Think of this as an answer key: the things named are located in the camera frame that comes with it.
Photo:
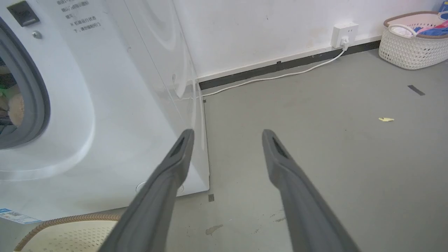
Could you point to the cream laundry basket brown rim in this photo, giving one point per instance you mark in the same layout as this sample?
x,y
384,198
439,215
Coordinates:
x,y
73,232

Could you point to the white wall power socket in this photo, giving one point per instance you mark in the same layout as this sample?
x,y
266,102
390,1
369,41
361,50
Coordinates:
x,y
344,34

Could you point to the white woven laundry basket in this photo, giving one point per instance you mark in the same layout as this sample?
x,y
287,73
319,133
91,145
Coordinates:
x,y
413,43

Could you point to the colourful clothes in basket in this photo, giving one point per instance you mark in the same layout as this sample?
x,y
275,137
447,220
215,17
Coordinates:
x,y
428,28

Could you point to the yellow paper scrap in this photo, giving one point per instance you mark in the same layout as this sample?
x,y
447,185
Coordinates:
x,y
386,119

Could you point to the grey rubber door seal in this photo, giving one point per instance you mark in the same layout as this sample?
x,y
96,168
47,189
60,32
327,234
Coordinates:
x,y
33,94

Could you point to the black tape strip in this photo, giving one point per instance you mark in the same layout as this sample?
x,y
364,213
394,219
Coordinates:
x,y
416,90

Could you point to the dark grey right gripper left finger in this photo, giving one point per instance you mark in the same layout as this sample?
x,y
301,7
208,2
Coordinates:
x,y
154,206

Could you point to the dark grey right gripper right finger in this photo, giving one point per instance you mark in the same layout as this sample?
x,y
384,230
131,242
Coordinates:
x,y
308,213

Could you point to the plush toys inside drum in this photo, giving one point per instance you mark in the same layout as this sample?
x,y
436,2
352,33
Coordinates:
x,y
10,101

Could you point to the white front-load washing machine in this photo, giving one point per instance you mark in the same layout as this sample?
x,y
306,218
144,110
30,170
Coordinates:
x,y
105,105

